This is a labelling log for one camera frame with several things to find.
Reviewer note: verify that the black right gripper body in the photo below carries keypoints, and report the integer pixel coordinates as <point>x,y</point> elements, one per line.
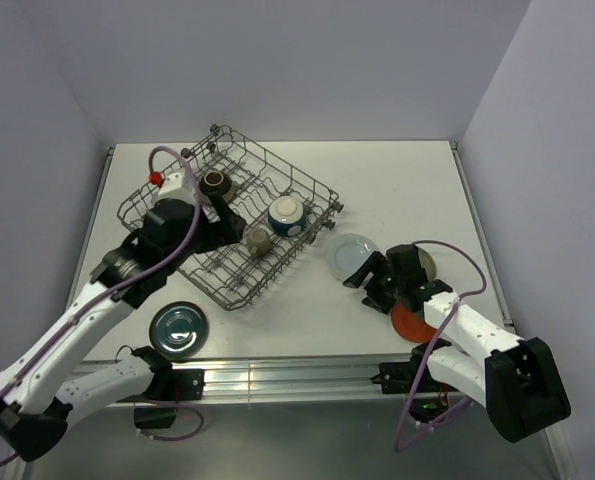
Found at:
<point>384,288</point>

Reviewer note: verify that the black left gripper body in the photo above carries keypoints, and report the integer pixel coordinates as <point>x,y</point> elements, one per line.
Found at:
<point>207,236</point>

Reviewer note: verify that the grey ceramic mug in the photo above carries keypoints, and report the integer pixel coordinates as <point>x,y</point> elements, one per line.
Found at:
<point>258,242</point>

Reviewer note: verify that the brown bowl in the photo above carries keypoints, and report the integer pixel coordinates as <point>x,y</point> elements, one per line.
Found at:
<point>217,181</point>

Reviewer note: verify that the teal bowl cream inside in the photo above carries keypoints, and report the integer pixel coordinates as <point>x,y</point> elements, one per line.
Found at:
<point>286,216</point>

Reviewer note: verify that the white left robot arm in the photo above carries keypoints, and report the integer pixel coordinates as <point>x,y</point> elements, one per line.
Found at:
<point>118,286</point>

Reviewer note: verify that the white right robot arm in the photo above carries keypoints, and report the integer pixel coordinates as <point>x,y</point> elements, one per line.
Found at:
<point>459,325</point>

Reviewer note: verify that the light blue scalloped plate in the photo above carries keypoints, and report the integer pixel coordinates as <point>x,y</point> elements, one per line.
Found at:
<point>346,253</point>

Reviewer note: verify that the grey round plate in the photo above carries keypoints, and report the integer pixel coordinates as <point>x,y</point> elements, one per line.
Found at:
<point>428,264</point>

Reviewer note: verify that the orange round plate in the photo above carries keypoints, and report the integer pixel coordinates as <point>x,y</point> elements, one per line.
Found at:
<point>409,326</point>

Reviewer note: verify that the dark teal plate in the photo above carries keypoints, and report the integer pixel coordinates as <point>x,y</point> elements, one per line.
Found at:
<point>179,330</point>

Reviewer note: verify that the grey wire dish rack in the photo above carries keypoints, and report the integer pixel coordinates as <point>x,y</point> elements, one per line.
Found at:
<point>230,276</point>

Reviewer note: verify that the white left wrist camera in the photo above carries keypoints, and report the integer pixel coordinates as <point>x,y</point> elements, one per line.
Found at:
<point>176,186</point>

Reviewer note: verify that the aluminium table edge rail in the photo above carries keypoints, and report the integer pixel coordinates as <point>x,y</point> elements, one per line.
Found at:
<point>287,377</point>

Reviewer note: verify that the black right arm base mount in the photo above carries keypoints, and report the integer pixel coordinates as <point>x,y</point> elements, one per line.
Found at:
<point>432,398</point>

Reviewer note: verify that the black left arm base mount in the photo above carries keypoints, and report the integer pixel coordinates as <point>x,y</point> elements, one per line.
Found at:
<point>167,395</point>

